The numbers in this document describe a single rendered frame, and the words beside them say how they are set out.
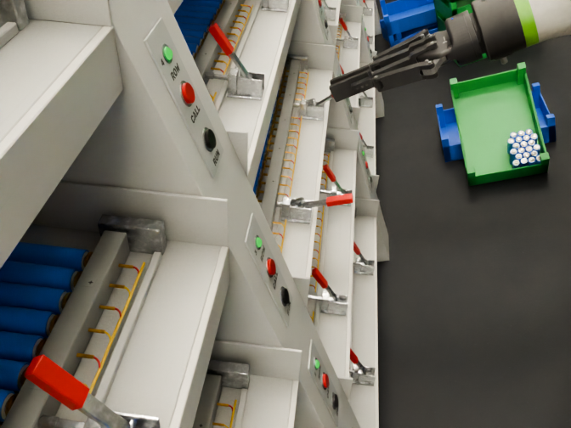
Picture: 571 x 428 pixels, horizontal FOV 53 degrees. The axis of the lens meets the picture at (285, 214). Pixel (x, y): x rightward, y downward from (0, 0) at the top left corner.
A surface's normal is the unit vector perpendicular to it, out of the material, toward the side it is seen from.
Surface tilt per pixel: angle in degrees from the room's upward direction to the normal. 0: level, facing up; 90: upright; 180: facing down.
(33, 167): 111
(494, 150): 28
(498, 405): 0
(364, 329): 21
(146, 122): 90
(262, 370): 90
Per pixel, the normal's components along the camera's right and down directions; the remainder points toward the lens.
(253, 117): 0.05, -0.76
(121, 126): -0.11, 0.65
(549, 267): -0.31, -0.74
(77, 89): 0.99, 0.11
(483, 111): -0.33, -0.36
